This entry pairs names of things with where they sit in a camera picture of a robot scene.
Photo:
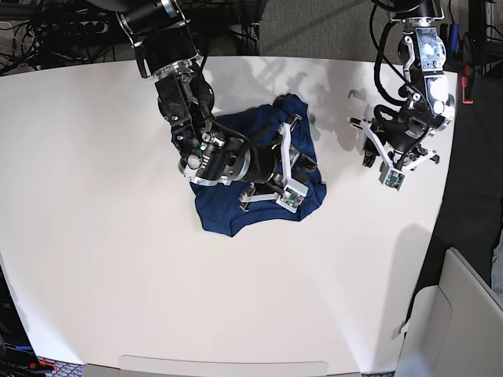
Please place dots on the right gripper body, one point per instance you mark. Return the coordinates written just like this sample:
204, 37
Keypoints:
266, 169

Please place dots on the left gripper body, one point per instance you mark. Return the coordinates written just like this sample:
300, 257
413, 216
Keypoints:
403, 130

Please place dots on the blue long-sleeve T-shirt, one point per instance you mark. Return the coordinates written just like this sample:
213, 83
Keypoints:
219, 207

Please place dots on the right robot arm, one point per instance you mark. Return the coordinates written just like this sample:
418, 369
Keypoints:
210, 152

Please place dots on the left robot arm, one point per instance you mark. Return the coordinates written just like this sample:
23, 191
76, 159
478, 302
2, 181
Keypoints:
424, 105

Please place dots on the red and black clamp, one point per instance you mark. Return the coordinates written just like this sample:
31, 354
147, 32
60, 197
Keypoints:
467, 82

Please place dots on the black and blue clamp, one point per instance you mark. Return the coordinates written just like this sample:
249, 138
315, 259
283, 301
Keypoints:
449, 33

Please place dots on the white plastic bin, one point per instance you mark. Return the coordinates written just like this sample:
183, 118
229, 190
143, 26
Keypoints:
455, 328

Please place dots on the black power strip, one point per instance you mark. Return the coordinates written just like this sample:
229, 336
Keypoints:
78, 27

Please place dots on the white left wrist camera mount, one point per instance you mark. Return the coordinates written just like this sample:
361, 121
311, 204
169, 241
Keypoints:
391, 175

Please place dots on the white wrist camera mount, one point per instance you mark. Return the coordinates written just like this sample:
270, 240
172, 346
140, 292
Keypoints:
287, 192
391, 175

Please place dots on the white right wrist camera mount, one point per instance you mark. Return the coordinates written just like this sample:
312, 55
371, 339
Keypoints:
287, 192

